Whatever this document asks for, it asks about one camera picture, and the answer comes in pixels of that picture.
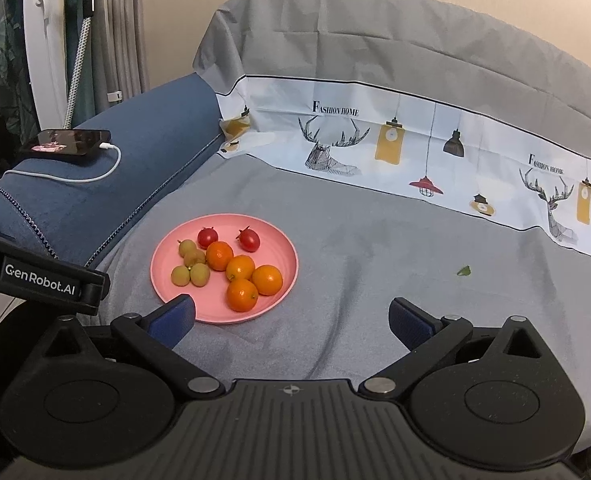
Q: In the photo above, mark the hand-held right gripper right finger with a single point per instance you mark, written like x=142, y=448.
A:
x=410, y=322

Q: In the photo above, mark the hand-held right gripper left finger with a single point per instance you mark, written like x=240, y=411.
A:
x=175, y=317

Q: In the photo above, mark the yellow-green tomato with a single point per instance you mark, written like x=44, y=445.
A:
x=194, y=258
x=187, y=247
x=180, y=275

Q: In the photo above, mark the green tomato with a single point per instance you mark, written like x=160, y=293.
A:
x=200, y=275

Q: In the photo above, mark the small orange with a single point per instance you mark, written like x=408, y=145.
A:
x=267, y=280
x=240, y=267
x=219, y=255
x=242, y=295

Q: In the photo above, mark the cherry tomato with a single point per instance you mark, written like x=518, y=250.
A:
x=208, y=237
x=249, y=240

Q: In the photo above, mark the pink plate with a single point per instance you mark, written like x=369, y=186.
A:
x=273, y=242

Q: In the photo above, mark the small green leaf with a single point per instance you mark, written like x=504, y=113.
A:
x=464, y=271

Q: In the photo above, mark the black smartphone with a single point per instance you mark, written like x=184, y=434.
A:
x=65, y=142

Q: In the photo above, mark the blue cushion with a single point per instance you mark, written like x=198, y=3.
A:
x=140, y=150

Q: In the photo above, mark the white curtain clip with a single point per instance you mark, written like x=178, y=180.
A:
x=114, y=95

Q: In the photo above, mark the grey curtain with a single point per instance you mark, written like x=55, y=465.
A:
x=120, y=35

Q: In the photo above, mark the white door frame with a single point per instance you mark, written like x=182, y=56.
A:
x=42, y=60

